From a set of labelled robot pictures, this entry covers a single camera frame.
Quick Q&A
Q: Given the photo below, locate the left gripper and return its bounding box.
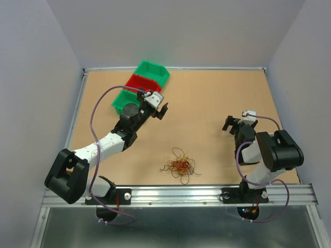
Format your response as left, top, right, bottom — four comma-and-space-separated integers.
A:
132, 88, 167, 132

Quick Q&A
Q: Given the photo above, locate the cable bundle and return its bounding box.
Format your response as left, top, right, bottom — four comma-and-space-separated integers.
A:
159, 147, 202, 185

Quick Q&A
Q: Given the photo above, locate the far green bin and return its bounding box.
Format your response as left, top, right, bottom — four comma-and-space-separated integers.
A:
134, 60, 170, 90

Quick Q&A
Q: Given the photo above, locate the aluminium rail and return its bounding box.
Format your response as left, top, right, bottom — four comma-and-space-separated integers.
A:
41, 184, 318, 209

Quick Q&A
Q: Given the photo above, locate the red bin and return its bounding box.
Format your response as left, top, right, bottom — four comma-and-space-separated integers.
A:
125, 74, 161, 92

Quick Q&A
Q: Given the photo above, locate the green bin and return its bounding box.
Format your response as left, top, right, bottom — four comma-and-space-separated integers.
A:
134, 60, 170, 90
112, 89, 140, 115

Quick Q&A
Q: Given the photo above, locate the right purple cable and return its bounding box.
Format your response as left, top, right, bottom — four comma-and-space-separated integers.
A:
235, 113, 290, 224

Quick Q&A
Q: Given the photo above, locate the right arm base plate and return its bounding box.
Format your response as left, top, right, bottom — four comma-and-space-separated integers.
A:
219, 188, 269, 204

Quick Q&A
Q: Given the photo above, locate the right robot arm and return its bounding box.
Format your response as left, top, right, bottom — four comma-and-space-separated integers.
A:
219, 111, 304, 204

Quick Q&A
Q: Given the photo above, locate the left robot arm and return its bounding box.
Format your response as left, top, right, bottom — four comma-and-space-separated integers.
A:
44, 89, 168, 204

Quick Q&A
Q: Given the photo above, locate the near green bin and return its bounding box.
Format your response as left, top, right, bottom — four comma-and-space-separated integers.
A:
112, 89, 140, 115

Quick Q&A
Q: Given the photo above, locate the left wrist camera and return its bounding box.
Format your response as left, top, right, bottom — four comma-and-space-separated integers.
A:
143, 91, 164, 110

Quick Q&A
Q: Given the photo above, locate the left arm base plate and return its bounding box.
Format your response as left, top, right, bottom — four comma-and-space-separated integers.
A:
97, 188, 132, 206

